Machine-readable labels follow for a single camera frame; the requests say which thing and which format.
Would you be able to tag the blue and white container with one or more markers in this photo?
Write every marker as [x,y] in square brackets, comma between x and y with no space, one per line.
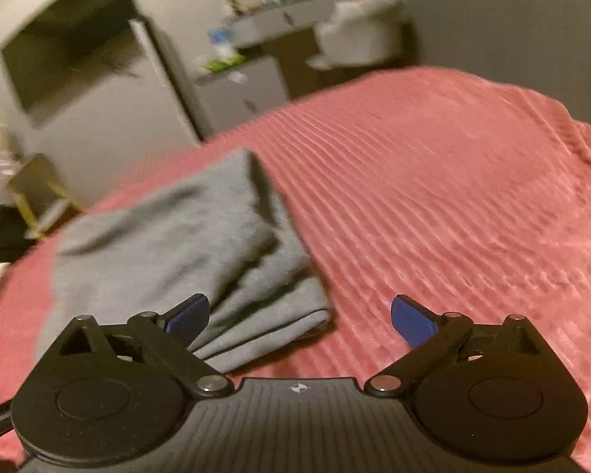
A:
[221,44]

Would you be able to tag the grey small cabinet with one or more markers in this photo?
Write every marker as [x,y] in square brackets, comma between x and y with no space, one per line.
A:
[246,93]

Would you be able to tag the black bag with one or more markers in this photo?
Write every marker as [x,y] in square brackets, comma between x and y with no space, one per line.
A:
[12,234]

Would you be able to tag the green packet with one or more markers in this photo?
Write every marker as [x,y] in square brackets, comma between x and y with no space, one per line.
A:
[224,63]

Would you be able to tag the yellow side table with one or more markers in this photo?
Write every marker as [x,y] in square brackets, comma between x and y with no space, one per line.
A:
[39,185]

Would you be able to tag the grey pants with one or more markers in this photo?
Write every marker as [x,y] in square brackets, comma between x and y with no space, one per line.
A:
[177,236]

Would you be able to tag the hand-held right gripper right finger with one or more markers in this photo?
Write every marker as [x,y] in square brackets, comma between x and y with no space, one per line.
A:
[411,318]

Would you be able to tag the white round stool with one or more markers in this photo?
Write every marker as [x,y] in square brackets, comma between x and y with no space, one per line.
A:
[359,32]

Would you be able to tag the grey vanity desk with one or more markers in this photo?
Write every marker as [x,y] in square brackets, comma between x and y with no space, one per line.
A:
[285,19]

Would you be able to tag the grey curtain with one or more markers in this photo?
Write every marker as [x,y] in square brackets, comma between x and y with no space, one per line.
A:
[512,19]

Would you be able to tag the red ribbed blanket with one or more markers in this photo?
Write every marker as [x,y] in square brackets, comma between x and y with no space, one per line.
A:
[448,182]

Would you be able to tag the wall television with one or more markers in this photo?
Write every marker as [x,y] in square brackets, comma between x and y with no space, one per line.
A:
[69,44]

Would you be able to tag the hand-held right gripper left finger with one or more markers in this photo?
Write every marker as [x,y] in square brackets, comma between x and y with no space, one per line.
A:
[189,316]

